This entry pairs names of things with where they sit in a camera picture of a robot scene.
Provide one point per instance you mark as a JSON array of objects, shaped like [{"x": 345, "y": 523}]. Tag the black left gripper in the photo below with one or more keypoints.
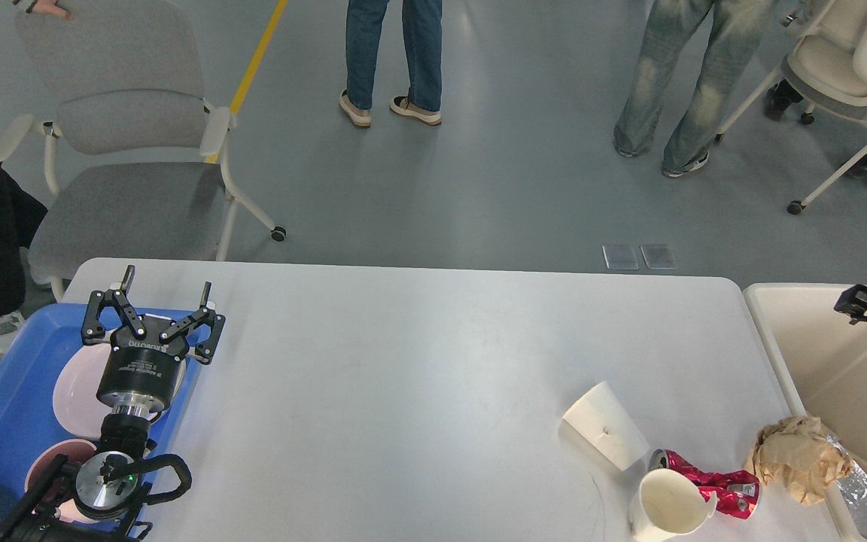
[{"x": 140, "y": 373}]

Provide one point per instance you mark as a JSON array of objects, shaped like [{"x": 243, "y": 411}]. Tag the pink plate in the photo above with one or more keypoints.
[{"x": 75, "y": 405}]

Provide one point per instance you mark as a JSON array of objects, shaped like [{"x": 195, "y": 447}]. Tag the brown paper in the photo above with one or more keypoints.
[{"x": 795, "y": 452}]

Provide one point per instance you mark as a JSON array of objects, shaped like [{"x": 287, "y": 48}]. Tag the silver foil bag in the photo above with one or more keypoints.
[{"x": 853, "y": 489}]

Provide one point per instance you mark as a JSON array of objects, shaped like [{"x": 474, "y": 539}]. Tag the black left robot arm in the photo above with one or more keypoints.
[{"x": 101, "y": 498}]

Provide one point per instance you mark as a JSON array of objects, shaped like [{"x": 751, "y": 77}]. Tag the red item under arm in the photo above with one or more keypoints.
[{"x": 736, "y": 493}]

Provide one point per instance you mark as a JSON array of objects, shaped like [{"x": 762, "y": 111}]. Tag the beige plastic bin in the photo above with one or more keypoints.
[{"x": 820, "y": 358}]

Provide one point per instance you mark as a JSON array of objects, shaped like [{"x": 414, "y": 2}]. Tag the blue plastic tray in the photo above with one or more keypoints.
[{"x": 28, "y": 375}]

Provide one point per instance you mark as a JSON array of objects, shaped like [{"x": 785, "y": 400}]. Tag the grey office chair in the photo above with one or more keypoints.
[{"x": 127, "y": 76}]

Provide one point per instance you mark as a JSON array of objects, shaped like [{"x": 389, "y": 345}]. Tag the white office chair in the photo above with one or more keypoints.
[{"x": 828, "y": 66}]

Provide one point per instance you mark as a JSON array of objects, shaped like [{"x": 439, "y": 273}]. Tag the white paper cup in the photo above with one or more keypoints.
[{"x": 667, "y": 504}]

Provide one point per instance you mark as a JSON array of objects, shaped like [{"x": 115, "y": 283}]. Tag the white paper sheet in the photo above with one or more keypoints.
[{"x": 599, "y": 417}]

